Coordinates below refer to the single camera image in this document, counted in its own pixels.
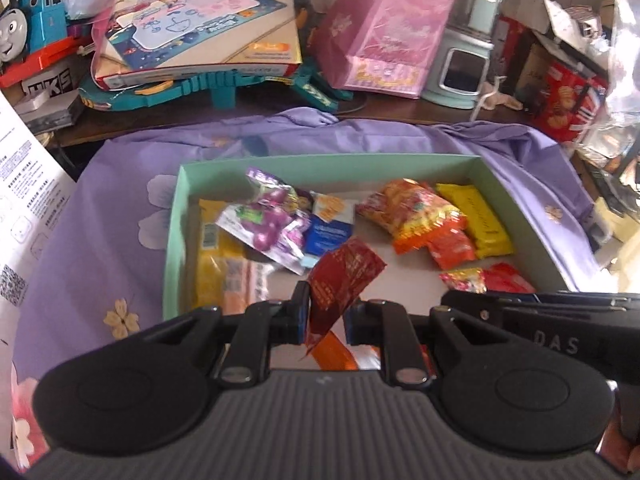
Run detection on mint green cardboard box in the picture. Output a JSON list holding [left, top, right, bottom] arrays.
[[161, 154, 571, 322]]

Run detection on long yellow snack packet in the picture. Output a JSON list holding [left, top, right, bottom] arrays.
[[197, 199, 251, 311]]

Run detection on fries print snack packet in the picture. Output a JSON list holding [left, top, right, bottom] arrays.
[[356, 178, 468, 256]]

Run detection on purple grape candy packet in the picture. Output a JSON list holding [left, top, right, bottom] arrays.
[[216, 167, 313, 276]]

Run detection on black white lettered box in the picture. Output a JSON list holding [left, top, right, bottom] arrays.
[[20, 57, 86, 108]]

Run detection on person's right hand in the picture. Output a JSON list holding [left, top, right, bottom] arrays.
[[597, 425, 640, 477]]

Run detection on pink gift bag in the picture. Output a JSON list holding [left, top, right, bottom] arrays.
[[312, 0, 458, 100]]

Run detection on white instruction sheet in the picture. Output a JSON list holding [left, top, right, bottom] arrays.
[[0, 95, 78, 361]]

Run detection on blue toy train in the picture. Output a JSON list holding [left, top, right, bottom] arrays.
[[0, 0, 96, 88]]

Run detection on long peach snack stick packet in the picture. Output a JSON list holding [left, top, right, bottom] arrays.
[[222, 260, 276, 313]]

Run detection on purple floral bedsheet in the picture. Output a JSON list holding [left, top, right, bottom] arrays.
[[10, 107, 606, 461]]

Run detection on square yellow snack packet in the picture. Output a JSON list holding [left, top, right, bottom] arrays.
[[435, 183, 515, 259]]

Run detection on beige cloth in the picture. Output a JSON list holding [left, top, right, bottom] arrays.
[[482, 91, 525, 112]]

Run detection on mint green small appliance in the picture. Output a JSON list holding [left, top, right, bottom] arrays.
[[422, 0, 513, 110]]

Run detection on teal toy track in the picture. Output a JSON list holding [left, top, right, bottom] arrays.
[[77, 57, 351, 113]]

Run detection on clear crinkled plastic bag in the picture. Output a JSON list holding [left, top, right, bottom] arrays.
[[600, 0, 640, 126]]

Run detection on red biscuit tin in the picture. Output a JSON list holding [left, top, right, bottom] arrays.
[[530, 57, 611, 143]]

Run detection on drawing mat toy box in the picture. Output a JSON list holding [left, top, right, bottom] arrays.
[[92, 0, 303, 91]]

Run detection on red gold foil candy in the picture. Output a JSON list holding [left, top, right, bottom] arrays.
[[440, 269, 487, 294]]

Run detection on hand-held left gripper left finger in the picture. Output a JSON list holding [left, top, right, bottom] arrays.
[[145, 281, 313, 387]]

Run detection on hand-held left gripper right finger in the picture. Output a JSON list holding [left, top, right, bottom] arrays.
[[344, 299, 505, 388]]

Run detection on orange white snack packet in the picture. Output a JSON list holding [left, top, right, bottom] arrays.
[[312, 192, 357, 223]]

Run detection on dark red snack packet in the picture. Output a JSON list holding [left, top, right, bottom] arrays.
[[300, 237, 388, 361]]

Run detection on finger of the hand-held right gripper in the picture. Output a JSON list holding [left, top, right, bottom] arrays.
[[440, 289, 547, 323]]

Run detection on white cable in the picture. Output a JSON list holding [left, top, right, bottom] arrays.
[[469, 74, 507, 122]]

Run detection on orange-red snack pouch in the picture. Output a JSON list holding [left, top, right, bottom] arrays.
[[427, 227, 478, 271]]

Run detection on blue snack packet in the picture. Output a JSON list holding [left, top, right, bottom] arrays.
[[302, 217, 356, 268]]

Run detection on orange packet with silver seam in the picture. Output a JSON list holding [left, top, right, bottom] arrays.
[[310, 332, 383, 372]]

